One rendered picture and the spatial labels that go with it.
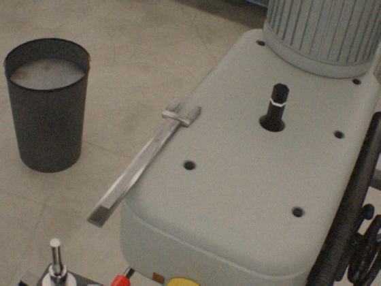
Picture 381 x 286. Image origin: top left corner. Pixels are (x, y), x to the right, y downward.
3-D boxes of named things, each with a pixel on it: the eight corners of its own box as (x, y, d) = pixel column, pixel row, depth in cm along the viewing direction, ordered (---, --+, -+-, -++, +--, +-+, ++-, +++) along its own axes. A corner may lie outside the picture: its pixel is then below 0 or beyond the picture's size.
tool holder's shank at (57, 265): (50, 273, 137) (47, 246, 130) (53, 263, 140) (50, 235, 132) (62, 275, 138) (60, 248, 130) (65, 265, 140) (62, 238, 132)
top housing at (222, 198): (275, 344, 72) (310, 276, 62) (102, 262, 79) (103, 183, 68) (360, 141, 105) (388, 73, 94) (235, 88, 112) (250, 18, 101)
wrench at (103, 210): (108, 233, 63) (109, 228, 62) (78, 218, 64) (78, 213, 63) (201, 111, 80) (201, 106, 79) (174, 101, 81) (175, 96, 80)
